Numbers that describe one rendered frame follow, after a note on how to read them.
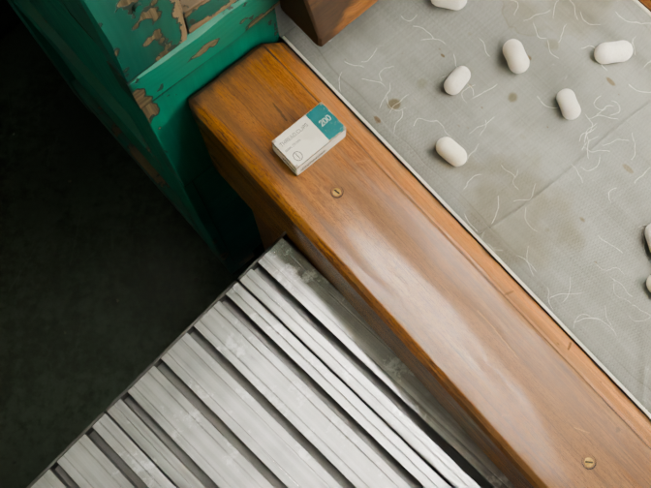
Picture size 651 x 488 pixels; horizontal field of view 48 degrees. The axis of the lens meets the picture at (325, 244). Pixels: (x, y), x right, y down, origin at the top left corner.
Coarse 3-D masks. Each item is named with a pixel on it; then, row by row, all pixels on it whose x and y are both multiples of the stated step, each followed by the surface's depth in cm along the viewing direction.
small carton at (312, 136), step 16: (320, 112) 66; (288, 128) 66; (304, 128) 66; (320, 128) 66; (336, 128) 66; (272, 144) 66; (288, 144) 65; (304, 144) 65; (320, 144) 65; (288, 160) 65; (304, 160) 65
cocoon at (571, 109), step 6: (564, 90) 70; (570, 90) 70; (558, 96) 70; (564, 96) 70; (570, 96) 70; (558, 102) 70; (564, 102) 70; (570, 102) 69; (576, 102) 70; (564, 108) 70; (570, 108) 69; (576, 108) 69; (564, 114) 70; (570, 114) 69; (576, 114) 69
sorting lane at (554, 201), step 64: (384, 0) 74; (512, 0) 74; (576, 0) 74; (320, 64) 72; (384, 64) 72; (448, 64) 72; (576, 64) 72; (640, 64) 72; (384, 128) 71; (448, 128) 71; (512, 128) 71; (576, 128) 71; (640, 128) 71; (448, 192) 69; (512, 192) 69; (576, 192) 69; (640, 192) 69; (512, 256) 67; (576, 256) 67; (640, 256) 67; (576, 320) 66; (640, 320) 66; (640, 384) 64
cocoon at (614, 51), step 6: (612, 42) 71; (618, 42) 71; (624, 42) 71; (600, 48) 71; (606, 48) 71; (612, 48) 71; (618, 48) 71; (624, 48) 71; (630, 48) 71; (594, 54) 72; (600, 54) 71; (606, 54) 71; (612, 54) 71; (618, 54) 71; (624, 54) 71; (630, 54) 71; (600, 60) 71; (606, 60) 71; (612, 60) 71; (618, 60) 71; (624, 60) 71
